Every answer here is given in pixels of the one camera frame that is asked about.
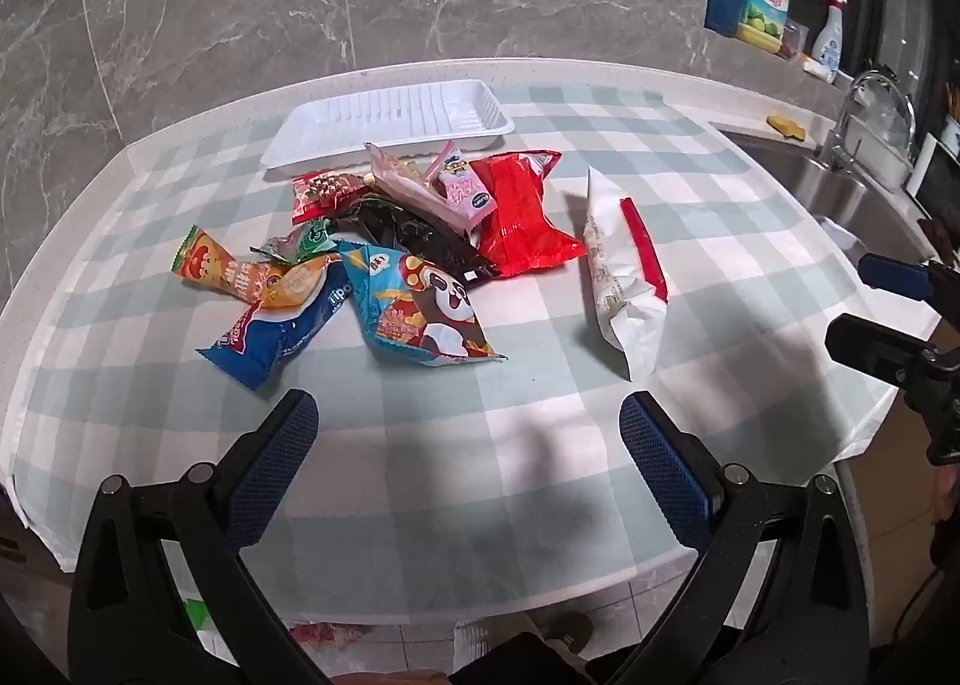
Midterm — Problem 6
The heart print foil packet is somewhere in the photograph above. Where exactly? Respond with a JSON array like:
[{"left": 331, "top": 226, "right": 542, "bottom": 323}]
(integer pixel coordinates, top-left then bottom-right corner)
[{"left": 291, "top": 172, "right": 374, "bottom": 226}]

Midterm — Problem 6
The pink snack packet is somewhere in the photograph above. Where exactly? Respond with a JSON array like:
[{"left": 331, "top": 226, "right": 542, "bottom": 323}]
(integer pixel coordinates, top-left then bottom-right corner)
[{"left": 437, "top": 158, "right": 501, "bottom": 231}]

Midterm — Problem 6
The small green snack packet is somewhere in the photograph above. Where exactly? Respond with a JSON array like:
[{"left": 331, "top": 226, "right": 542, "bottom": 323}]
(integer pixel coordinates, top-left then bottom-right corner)
[{"left": 250, "top": 220, "right": 340, "bottom": 266}]

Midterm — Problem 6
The red snack packet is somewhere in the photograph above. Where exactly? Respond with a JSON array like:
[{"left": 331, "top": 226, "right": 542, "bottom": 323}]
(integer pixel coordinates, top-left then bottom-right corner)
[{"left": 466, "top": 149, "right": 587, "bottom": 279}]

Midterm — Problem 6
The white plastic tray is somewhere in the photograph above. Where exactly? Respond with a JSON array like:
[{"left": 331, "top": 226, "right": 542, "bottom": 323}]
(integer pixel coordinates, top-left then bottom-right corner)
[{"left": 260, "top": 79, "right": 517, "bottom": 170}]

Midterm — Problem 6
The white packet with red stripe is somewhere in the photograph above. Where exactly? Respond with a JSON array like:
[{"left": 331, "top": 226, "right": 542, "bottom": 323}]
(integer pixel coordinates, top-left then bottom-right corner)
[{"left": 583, "top": 167, "right": 670, "bottom": 383}]

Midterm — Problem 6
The steel sink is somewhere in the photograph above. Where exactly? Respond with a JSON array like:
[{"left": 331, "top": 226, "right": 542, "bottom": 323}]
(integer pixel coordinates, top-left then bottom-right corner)
[{"left": 716, "top": 128, "right": 940, "bottom": 262}]

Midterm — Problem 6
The red wrapper scrap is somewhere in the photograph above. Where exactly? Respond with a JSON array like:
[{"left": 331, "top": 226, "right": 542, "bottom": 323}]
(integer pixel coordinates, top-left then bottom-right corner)
[{"left": 288, "top": 621, "right": 370, "bottom": 650}]

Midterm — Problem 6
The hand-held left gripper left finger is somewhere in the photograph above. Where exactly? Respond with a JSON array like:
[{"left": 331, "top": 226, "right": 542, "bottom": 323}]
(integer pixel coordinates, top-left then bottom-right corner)
[{"left": 67, "top": 388, "right": 331, "bottom": 685}]

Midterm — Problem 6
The cream orange snack packet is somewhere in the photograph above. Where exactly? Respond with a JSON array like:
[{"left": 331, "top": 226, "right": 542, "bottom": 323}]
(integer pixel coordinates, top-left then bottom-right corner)
[{"left": 259, "top": 256, "right": 335, "bottom": 312}]

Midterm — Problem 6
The blue snack packet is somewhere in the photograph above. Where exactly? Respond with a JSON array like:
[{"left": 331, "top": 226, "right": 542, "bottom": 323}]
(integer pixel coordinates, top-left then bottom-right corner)
[{"left": 196, "top": 261, "right": 357, "bottom": 391}]

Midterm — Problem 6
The chrome faucet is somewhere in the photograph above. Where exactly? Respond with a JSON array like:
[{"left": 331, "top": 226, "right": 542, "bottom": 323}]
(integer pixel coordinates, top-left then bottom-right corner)
[{"left": 816, "top": 70, "right": 917, "bottom": 174}]

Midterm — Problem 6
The teal panda snack packet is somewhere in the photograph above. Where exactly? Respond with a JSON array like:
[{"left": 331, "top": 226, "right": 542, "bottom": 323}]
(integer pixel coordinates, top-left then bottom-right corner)
[{"left": 339, "top": 240, "right": 507, "bottom": 369}]

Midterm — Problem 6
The blue cup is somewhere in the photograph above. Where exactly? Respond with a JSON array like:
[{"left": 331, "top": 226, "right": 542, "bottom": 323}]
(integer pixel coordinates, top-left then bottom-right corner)
[{"left": 703, "top": 0, "right": 749, "bottom": 40}]

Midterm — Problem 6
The white spray bottle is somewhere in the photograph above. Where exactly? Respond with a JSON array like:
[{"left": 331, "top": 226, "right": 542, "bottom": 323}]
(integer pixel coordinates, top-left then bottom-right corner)
[{"left": 811, "top": 0, "right": 849, "bottom": 73}]

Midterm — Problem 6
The pale pink translucent packet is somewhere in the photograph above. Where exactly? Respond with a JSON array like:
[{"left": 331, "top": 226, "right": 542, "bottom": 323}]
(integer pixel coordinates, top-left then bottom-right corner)
[{"left": 364, "top": 140, "right": 460, "bottom": 227}]

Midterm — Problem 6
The person's leg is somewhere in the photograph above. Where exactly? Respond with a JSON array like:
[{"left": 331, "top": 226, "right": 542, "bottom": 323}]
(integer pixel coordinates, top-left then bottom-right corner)
[{"left": 330, "top": 610, "right": 601, "bottom": 685}]

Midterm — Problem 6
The dark framed tablet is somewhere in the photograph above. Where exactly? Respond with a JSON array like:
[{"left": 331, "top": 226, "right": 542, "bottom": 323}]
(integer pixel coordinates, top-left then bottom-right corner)
[{"left": 903, "top": 131, "right": 960, "bottom": 222}]

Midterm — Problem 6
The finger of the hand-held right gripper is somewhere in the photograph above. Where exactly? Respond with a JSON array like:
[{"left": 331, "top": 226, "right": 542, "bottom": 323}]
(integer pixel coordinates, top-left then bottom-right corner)
[
  {"left": 857, "top": 252, "right": 960, "bottom": 305},
  {"left": 824, "top": 313, "right": 947, "bottom": 390}
]

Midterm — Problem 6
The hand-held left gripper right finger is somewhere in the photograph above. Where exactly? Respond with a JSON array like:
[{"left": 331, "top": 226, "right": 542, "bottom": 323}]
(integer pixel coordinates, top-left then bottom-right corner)
[{"left": 600, "top": 391, "right": 890, "bottom": 685}]

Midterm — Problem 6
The dark brown snack packet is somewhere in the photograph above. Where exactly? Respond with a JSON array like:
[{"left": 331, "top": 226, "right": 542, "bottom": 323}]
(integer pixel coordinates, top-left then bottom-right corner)
[{"left": 330, "top": 199, "right": 502, "bottom": 283}]

